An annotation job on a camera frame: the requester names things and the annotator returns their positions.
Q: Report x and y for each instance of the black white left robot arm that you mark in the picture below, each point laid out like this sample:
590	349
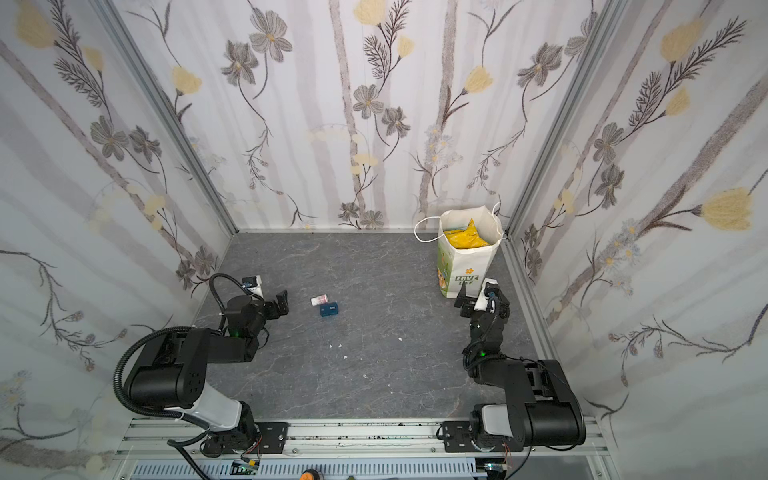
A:
164	374

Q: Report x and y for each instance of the left corner aluminium profile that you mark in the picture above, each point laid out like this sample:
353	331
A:
151	88

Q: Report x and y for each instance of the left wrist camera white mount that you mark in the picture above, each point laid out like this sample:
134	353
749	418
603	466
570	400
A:
253	284

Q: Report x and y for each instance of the right corner aluminium profile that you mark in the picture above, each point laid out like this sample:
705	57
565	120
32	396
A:
600	39

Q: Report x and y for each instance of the orange black knob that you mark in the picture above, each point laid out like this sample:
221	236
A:
310	474

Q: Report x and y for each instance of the white green paper bag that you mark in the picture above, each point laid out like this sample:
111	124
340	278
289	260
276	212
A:
457	266

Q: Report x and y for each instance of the small white pink packet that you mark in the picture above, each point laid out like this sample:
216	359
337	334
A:
319	300

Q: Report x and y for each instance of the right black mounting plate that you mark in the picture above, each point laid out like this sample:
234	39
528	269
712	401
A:
456	436

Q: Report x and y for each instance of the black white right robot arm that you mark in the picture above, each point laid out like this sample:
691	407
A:
539	408

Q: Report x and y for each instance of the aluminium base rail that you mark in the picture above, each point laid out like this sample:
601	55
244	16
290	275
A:
146	439

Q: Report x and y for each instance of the yellow snack packet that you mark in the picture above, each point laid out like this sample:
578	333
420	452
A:
466	238

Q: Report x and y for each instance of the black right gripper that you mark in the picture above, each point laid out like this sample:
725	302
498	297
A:
470	305

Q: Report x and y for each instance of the white slotted cable duct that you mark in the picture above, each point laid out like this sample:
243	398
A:
413	468

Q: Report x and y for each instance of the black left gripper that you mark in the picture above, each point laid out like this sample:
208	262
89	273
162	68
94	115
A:
275	305

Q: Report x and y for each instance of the corner aluminium profile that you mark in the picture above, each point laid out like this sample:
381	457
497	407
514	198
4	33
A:
151	88
600	39

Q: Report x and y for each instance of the small green circuit board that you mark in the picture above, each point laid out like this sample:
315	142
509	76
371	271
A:
243	469

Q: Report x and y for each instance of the small blue box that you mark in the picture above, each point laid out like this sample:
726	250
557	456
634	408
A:
329	309

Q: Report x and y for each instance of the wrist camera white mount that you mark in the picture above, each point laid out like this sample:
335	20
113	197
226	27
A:
253	284
489	289

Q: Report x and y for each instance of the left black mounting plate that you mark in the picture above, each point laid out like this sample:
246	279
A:
272	438

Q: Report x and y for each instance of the black mounting plate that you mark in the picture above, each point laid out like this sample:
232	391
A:
456	436
272	438

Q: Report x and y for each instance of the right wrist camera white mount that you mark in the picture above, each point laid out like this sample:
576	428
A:
489	289

